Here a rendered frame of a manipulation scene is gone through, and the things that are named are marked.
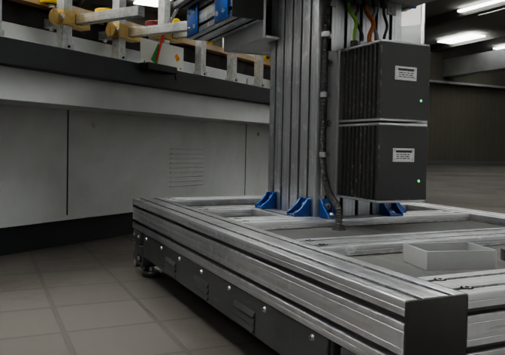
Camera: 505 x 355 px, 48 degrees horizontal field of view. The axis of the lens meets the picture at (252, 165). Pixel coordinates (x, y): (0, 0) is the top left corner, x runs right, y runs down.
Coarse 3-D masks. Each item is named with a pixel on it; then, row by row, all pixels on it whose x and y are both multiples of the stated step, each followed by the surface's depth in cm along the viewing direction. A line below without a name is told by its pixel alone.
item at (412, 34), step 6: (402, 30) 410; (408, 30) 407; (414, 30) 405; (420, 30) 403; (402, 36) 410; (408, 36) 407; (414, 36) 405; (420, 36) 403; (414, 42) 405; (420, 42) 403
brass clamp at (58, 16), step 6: (54, 12) 186; (60, 12) 185; (66, 12) 187; (72, 12) 189; (54, 18) 186; (60, 18) 185; (66, 18) 187; (72, 18) 189; (54, 24) 189; (60, 24) 187; (66, 24) 187; (72, 24) 189; (78, 30) 197; (84, 30) 196
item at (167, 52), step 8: (144, 40) 219; (144, 48) 219; (152, 48) 223; (168, 48) 231; (176, 48) 235; (144, 56) 219; (160, 56) 227; (168, 56) 232; (168, 64) 232; (176, 64) 236
